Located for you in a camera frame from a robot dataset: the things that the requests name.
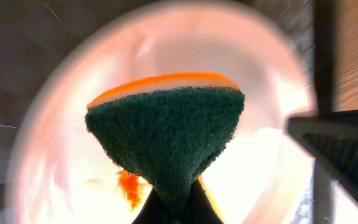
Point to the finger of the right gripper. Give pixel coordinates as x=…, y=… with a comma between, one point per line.
x=333, y=140

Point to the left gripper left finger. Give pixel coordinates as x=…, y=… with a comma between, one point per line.
x=154, y=210

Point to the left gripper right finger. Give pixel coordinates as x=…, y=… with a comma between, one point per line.
x=199, y=209

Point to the green and yellow sponge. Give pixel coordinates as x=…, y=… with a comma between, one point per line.
x=167, y=129

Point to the white plate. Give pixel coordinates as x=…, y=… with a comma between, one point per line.
x=59, y=173

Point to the brown plastic serving tray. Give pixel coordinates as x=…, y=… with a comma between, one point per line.
x=34, y=37

